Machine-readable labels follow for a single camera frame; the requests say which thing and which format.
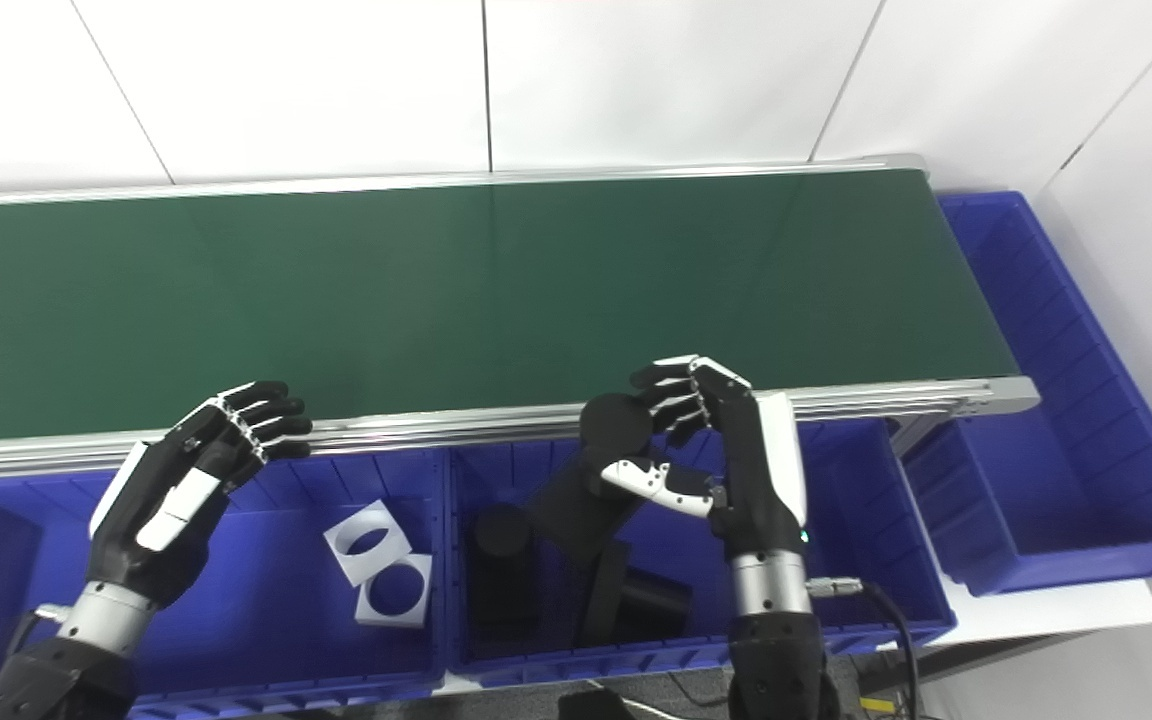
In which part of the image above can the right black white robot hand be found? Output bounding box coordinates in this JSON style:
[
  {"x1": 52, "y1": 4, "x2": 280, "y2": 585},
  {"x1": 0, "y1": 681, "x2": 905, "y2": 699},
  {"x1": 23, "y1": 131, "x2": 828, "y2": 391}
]
[{"x1": 601, "y1": 354, "x2": 809, "y2": 561}]

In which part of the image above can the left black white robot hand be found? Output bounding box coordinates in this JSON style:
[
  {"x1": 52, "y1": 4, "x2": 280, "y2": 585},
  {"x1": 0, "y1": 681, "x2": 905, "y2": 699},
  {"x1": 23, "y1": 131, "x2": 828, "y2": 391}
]
[{"x1": 86, "y1": 380, "x2": 314, "y2": 611}]

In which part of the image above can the black cylinder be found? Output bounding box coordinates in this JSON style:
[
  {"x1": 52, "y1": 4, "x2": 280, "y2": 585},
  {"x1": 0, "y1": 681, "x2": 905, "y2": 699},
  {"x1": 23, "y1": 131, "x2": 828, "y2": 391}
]
[
  {"x1": 526, "y1": 393, "x2": 659, "y2": 568},
  {"x1": 466, "y1": 503, "x2": 544, "y2": 661},
  {"x1": 576, "y1": 540, "x2": 694, "y2": 648}
]

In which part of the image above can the blue bin holding black parts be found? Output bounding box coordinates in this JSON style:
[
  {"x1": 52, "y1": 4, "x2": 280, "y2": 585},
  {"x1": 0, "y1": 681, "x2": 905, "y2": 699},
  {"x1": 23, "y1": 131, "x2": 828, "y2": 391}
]
[{"x1": 441, "y1": 418, "x2": 959, "y2": 691}]

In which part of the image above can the blue bin holding white parts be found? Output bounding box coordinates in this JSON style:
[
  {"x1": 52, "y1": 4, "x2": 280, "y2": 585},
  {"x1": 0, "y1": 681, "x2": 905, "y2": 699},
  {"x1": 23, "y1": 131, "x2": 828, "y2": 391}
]
[{"x1": 0, "y1": 445, "x2": 452, "y2": 720}]

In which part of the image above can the white square part with hole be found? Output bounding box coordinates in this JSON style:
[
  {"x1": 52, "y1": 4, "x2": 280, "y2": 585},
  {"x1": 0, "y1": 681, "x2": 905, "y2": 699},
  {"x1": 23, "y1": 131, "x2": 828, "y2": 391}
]
[
  {"x1": 356, "y1": 552, "x2": 433, "y2": 629},
  {"x1": 324, "y1": 500, "x2": 412, "y2": 589}
]

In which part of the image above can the empty blue plastic bin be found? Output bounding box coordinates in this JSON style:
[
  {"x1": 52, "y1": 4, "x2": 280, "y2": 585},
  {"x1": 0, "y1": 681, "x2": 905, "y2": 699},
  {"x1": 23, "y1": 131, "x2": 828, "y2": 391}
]
[{"x1": 901, "y1": 190, "x2": 1152, "y2": 598}]

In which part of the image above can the green conveyor belt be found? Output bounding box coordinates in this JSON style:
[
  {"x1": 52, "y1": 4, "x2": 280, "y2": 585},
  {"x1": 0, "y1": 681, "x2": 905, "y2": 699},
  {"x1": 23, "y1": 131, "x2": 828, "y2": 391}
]
[{"x1": 0, "y1": 153, "x2": 1040, "y2": 483}]

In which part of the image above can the white flat platform board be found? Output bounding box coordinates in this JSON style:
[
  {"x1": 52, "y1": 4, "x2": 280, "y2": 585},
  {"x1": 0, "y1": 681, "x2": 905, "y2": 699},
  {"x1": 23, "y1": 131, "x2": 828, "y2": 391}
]
[{"x1": 921, "y1": 575, "x2": 1152, "y2": 648}]

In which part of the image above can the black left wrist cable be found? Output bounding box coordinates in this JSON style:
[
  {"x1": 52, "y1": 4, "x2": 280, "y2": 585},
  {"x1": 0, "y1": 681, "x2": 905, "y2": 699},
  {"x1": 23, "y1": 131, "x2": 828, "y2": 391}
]
[{"x1": 6, "y1": 603, "x2": 74, "y2": 651}]

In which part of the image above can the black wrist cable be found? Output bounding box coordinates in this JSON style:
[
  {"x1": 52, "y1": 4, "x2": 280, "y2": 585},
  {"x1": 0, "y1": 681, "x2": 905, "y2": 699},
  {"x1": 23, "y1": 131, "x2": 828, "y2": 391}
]
[
  {"x1": 6, "y1": 603, "x2": 74, "y2": 651},
  {"x1": 806, "y1": 575, "x2": 924, "y2": 720}
]

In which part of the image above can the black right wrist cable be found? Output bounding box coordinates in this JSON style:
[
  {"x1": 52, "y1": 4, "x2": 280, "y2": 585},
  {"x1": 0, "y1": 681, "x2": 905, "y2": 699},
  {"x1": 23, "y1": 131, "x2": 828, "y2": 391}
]
[{"x1": 806, "y1": 575, "x2": 924, "y2": 720}]

